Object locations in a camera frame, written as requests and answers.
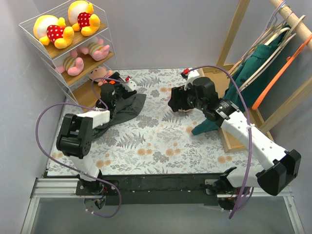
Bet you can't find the small orange striped plush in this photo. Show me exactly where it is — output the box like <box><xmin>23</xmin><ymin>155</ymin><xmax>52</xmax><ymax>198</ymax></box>
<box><xmin>178</xmin><ymin>109</ymin><xmax>192</xmax><ymax>113</ymax></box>

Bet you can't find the peach doll plush striped shirt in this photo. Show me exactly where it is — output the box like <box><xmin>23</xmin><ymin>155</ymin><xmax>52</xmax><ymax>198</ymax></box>
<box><xmin>88</xmin><ymin>66</ymin><xmax>115</xmax><ymax>86</ymax></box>

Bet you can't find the pink frog plush striped shirt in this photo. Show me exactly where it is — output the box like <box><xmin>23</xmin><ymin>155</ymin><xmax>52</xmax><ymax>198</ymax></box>
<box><xmin>78</xmin><ymin>37</ymin><xmax>110</xmax><ymax>61</ymax></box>

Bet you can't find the pink pig plush striped hat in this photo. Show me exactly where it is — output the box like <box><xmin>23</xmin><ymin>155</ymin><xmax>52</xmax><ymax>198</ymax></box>
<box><xmin>55</xmin><ymin>49</ymin><xmax>84</xmax><ymax>76</ymax></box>

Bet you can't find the yellow bear plush polka shirt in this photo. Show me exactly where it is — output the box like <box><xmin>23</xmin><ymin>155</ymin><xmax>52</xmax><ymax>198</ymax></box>
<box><xmin>68</xmin><ymin>0</ymin><xmax>100</xmax><ymax>37</ymax></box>

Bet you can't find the orange bear plush polka shirt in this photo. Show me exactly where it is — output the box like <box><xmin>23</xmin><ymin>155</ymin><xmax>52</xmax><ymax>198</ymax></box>
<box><xmin>33</xmin><ymin>15</ymin><xmax>74</xmax><ymax>49</ymax></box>

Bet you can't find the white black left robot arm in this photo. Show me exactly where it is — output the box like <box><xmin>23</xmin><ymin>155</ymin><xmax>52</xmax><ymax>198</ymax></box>
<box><xmin>56</xmin><ymin>72</ymin><xmax>137</xmax><ymax>195</ymax></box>

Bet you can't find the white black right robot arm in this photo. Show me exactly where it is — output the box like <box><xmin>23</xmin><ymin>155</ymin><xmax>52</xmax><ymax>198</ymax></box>
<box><xmin>168</xmin><ymin>77</ymin><xmax>301</xmax><ymax>196</ymax></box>

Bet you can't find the dark grey cloth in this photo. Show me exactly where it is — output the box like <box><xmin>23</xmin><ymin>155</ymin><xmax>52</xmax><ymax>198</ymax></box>
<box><xmin>92</xmin><ymin>94</ymin><xmax>146</xmax><ymax>140</ymax></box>

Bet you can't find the floral table mat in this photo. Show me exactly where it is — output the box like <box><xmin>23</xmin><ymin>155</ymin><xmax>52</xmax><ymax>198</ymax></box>
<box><xmin>48</xmin><ymin>67</ymin><xmax>269</xmax><ymax>176</ymax></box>

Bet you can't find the wooden clothes rack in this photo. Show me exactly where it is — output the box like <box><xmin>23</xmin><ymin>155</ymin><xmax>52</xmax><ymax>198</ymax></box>
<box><xmin>197</xmin><ymin>0</ymin><xmax>312</xmax><ymax>154</ymax></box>

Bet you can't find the dark green garment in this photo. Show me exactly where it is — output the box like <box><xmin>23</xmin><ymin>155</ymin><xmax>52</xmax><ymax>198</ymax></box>
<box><xmin>192</xmin><ymin>30</ymin><xmax>287</xmax><ymax>136</ymax></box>

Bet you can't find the orange plastic hanger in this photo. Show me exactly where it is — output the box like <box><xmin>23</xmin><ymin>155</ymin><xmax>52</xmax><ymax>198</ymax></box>
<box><xmin>252</xmin><ymin>35</ymin><xmax>312</xmax><ymax>110</ymax></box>

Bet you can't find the beige wooden hanger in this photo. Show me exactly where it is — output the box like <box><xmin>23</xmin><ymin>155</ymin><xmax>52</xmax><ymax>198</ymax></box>
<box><xmin>239</xmin><ymin>15</ymin><xmax>306</xmax><ymax>91</ymax></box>

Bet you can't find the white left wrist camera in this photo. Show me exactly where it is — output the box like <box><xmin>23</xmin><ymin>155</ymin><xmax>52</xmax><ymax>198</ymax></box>
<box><xmin>123</xmin><ymin>76</ymin><xmax>137</xmax><ymax>92</ymax></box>

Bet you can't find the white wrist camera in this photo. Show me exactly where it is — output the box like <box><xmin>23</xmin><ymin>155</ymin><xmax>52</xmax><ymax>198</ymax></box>
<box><xmin>184</xmin><ymin>68</ymin><xmax>204</xmax><ymax>90</ymax></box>
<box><xmin>123</xmin><ymin>76</ymin><xmax>137</xmax><ymax>92</ymax></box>

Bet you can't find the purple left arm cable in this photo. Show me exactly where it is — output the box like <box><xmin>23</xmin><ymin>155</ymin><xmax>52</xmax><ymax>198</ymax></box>
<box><xmin>36</xmin><ymin>77</ymin><xmax>130</xmax><ymax>217</ymax></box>

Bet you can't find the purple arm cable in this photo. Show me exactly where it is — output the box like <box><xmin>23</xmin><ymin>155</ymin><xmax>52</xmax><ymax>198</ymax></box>
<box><xmin>36</xmin><ymin>77</ymin><xmax>130</xmax><ymax>217</ymax></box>
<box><xmin>190</xmin><ymin>65</ymin><xmax>254</xmax><ymax>219</ymax></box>

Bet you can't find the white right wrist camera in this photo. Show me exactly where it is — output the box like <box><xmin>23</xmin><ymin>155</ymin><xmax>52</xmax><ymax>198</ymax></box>
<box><xmin>184</xmin><ymin>68</ymin><xmax>204</xmax><ymax>90</ymax></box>

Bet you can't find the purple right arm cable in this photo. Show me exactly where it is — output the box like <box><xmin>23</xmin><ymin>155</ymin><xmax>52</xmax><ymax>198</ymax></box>
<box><xmin>190</xmin><ymin>65</ymin><xmax>254</xmax><ymax>219</ymax></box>

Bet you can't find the white wire wooden shelf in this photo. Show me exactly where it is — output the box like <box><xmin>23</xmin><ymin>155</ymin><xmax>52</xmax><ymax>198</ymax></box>
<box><xmin>19</xmin><ymin>5</ymin><xmax>118</xmax><ymax>107</ymax></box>

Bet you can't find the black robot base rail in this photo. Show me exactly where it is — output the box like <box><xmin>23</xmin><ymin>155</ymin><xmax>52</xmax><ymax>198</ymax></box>
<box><xmin>31</xmin><ymin>174</ymin><xmax>293</xmax><ymax>208</ymax></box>

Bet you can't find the pink wire hanger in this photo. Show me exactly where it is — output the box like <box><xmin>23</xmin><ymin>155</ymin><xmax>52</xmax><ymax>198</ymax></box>
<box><xmin>229</xmin><ymin>0</ymin><xmax>286</xmax><ymax>75</ymax></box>

